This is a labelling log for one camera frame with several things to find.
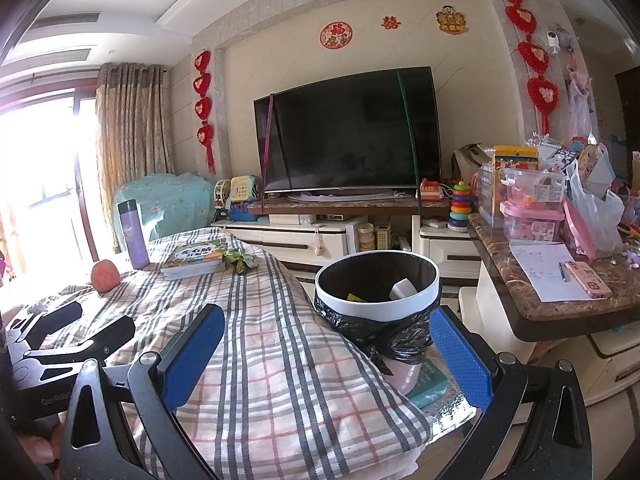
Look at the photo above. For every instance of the large black television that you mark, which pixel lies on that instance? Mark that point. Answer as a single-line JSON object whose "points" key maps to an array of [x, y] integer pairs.
{"points": [[369, 130]]}

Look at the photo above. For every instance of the white foam block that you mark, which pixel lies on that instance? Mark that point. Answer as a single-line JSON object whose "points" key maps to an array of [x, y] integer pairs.
{"points": [[402, 289]]}

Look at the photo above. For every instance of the round red wall decal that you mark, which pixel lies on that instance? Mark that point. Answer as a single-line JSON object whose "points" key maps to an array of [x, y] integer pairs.
{"points": [[336, 35]]}

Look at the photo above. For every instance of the rainbow stacking ring toy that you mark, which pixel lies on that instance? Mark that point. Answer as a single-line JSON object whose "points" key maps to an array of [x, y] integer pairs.
{"points": [[461, 206]]}

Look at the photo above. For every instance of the pink plastic storage box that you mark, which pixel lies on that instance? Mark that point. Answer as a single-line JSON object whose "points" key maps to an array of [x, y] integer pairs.
{"points": [[530, 225]]}

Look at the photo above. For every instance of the brown marble side counter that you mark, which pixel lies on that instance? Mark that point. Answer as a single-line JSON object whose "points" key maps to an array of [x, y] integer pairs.
{"points": [[541, 305]]}

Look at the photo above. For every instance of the green snack wrapper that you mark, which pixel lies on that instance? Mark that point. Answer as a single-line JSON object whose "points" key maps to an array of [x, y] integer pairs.
{"points": [[239, 262]]}

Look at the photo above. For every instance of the left red heart garland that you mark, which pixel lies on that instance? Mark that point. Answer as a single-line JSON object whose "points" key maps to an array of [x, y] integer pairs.
{"points": [[203, 107]]}

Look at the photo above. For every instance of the red peach fruit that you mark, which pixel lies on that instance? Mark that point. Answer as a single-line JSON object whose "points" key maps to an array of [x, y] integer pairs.
{"points": [[104, 276]]}

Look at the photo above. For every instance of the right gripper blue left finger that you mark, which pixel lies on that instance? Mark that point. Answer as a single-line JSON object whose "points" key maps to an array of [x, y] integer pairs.
{"points": [[184, 359]]}

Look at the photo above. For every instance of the beige window curtain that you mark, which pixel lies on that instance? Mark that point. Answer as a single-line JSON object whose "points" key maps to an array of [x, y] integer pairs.
{"points": [[133, 140]]}

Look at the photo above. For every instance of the children's picture book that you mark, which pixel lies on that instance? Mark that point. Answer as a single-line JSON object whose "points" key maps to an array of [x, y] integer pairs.
{"points": [[196, 259]]}

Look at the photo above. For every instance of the yellow toy telephone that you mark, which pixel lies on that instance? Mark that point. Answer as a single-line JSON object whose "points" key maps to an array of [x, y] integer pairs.
{"points": [[245, 189]]}

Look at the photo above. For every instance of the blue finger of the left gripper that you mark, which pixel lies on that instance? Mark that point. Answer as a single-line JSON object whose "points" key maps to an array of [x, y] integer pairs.
{"points": [[44, 324], [105, 342]]}

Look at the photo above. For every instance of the pink smartphone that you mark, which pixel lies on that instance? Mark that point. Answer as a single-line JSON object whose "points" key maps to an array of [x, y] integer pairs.
{"points": [[590, 281]]}

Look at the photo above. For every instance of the teal floral covered furniture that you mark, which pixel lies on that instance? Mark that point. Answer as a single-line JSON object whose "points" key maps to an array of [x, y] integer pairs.
{"points": [[167, 204]]}

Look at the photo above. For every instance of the black white trash bin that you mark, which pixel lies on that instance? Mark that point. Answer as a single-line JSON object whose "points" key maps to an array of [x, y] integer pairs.
{"points": [[352, 294]]}

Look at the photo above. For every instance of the purple thermos bottle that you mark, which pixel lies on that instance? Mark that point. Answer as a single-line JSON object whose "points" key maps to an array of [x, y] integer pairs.
{"points": [[133, 235]]}

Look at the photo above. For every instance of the person's left hand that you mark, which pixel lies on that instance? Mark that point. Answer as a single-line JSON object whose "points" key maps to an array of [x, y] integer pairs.
{"points": [[44, 451]]}

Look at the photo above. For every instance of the white tv cabinet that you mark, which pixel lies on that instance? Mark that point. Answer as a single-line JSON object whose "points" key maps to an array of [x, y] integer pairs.
{"points": [[317, 244]]}

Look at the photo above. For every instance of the plaid checkered blanket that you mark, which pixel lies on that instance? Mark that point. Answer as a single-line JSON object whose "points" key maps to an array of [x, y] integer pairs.
{"points": [[283, 396]]}

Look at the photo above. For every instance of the red heart garland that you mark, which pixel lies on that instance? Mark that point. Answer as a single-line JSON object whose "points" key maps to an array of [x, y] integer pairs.
{"points": [[203, 107], [543, 93]]}

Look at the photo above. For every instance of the white paper sheet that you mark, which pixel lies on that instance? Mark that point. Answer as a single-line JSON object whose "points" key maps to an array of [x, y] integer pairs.
{"points": [[541, 264]]}

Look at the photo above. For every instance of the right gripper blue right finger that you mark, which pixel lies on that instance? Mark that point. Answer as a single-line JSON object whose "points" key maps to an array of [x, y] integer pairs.
{"points": [[468, 358]]}

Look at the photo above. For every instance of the right red heart garland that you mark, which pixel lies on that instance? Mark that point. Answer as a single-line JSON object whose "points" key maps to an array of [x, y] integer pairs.
{"points": [[543, 93]]}

